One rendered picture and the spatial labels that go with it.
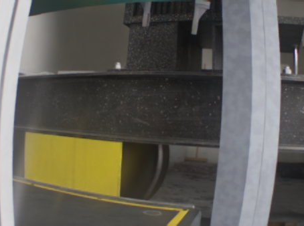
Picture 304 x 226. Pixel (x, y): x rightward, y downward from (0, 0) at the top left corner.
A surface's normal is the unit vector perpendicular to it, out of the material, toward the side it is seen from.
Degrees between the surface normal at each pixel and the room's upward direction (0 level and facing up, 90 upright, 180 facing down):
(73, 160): 90
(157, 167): 90
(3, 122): 90
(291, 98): 90
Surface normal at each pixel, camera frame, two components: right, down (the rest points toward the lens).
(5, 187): 0.96, 0.06
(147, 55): -0.38, -0.05
